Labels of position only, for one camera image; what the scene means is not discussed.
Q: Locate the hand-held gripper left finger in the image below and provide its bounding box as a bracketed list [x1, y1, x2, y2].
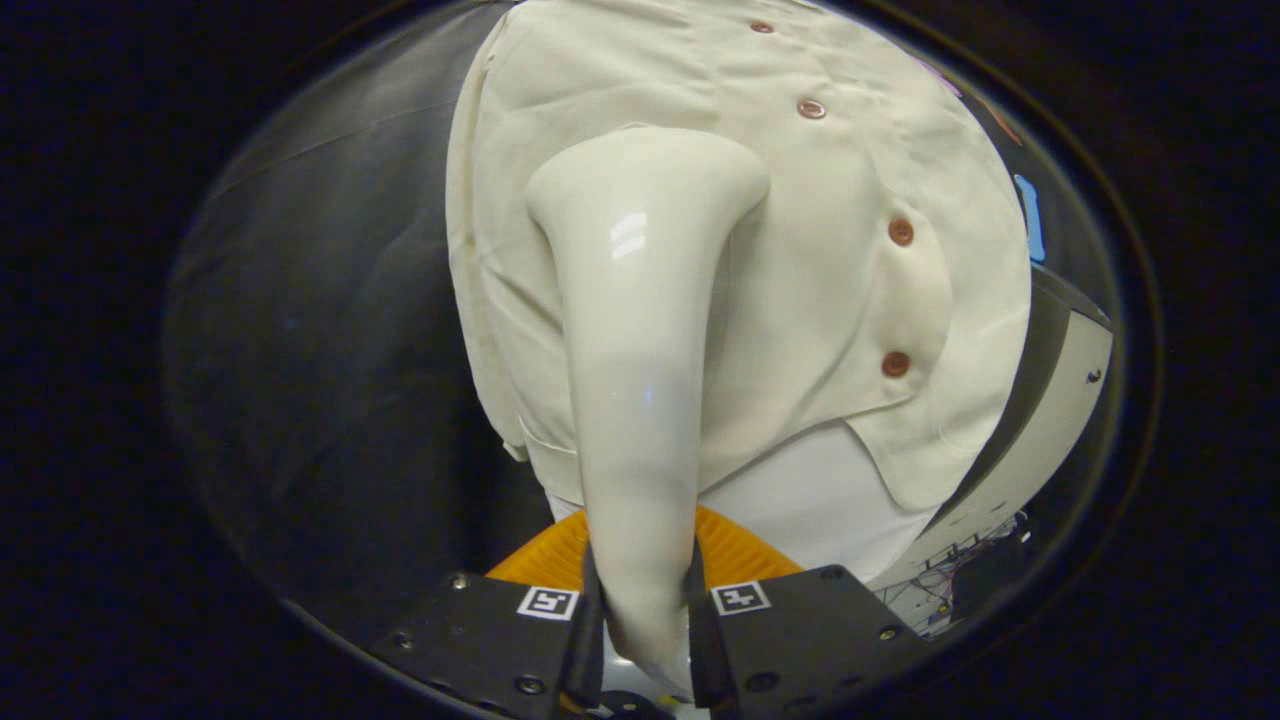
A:
[368, 510, 606, 719]

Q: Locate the white garment form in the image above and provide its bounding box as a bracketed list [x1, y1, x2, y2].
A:
[545, 420, 941, 586]

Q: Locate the tangle of cables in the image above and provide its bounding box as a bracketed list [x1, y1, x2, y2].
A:
[880, 515, 1031, 631]

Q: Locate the white cabinet with grey top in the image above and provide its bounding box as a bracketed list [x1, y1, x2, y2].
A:
[870, 265, 1116, 641]

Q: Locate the cream button shirt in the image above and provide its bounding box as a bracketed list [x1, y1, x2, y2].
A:
[445, 0, 1033, 511]

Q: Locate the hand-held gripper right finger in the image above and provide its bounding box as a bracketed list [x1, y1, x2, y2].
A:
[686, 507, 931, 719]

